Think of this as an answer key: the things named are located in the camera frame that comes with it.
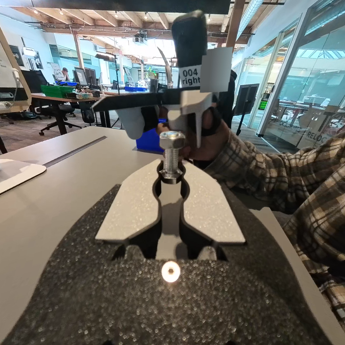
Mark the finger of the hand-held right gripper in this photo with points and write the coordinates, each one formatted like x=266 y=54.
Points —
x=194 y=102
x=129 y=124

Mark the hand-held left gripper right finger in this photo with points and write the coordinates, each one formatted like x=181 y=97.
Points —
x=210 y=210

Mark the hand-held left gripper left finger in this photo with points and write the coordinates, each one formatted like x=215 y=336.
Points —
x=132 y=204

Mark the blue plastic bin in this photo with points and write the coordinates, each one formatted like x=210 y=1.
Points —
x=148 y=142

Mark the steel hex nut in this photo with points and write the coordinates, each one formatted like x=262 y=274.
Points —
x=168 y=175

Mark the steel hex bolt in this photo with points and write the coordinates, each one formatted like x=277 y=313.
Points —
x=171 y=161

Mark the person's right forearm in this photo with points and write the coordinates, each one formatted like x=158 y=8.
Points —
x=296 y=175

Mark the person's right hand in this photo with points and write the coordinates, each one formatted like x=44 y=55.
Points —
x=213 y=145

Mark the blue flat tray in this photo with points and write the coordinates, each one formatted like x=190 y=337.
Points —
x=134 y=88

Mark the black tripod light stand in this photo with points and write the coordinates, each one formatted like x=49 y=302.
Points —
x=116 y=78

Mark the black display board on stand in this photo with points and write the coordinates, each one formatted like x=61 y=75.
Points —
x=246 y=97

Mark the black computer monitor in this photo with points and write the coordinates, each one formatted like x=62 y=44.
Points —
x=91 y=78
x=80 y=76

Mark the black ceiling panel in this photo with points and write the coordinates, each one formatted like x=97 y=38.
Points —
x=134 y=4

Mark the black office chair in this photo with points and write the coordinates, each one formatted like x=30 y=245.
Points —
x=58 y=109

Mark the wooden office desk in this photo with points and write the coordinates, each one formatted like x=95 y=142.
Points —
x=54 y=98

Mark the green plastic crate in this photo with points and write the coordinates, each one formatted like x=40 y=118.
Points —
x=54 y=91

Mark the white stand base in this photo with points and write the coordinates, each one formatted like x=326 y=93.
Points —
x=18 y=172

